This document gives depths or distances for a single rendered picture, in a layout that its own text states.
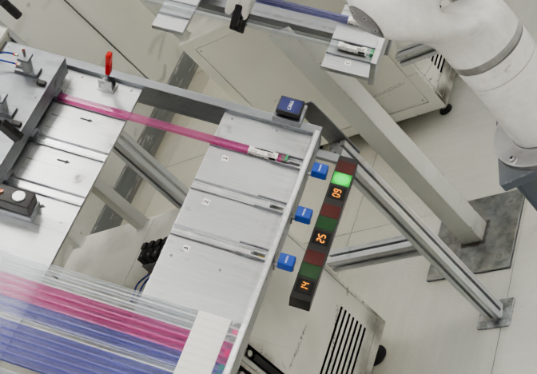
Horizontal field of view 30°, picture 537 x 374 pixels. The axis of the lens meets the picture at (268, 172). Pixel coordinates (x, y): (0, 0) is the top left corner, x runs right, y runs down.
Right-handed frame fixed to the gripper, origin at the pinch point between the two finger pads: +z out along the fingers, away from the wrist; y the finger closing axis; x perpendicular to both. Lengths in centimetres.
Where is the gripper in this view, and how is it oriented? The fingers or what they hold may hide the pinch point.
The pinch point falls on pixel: (240, 20)
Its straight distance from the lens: 212.4
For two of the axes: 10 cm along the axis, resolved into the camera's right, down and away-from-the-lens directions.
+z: -1.8, 5.4, 8.2
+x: 9.3, 3.5, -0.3
